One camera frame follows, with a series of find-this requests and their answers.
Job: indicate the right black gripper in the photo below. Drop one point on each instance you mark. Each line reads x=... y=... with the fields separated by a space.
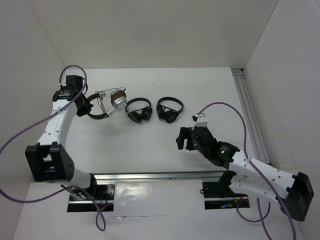
x=184 y=133

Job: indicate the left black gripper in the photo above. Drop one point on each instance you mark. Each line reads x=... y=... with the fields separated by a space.
x=86 y=109

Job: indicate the brown silver headphones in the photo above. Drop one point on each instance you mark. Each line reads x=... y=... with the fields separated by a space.
x=118 y=100

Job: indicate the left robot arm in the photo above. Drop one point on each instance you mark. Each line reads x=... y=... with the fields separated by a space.
x=48 y=159

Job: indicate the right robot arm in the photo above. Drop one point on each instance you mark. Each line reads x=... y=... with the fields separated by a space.
x=246 y=175

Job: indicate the right black headphones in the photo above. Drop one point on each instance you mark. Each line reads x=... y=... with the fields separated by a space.
x=167 y=114

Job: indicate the black headphones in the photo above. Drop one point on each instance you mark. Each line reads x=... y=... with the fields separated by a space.
x=142 y=114
x=167 y=114

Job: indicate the left black headphones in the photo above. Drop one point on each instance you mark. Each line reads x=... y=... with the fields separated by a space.
x=142 y=114

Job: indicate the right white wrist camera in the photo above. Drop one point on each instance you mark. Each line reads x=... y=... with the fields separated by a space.
x=200 y=120

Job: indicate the front aluminium rail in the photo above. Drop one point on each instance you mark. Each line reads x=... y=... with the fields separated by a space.
x=157 y=176

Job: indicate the aluminium rail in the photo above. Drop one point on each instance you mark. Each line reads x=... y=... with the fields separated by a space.
x=256 y=137
x=157 y=176

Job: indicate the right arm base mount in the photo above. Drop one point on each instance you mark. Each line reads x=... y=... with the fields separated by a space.
x=216 y=197

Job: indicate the right side aluminium rail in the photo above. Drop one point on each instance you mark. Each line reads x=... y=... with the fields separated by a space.
x=256 y=137

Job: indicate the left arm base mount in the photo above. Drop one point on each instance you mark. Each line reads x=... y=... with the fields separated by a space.
x=102 y=194

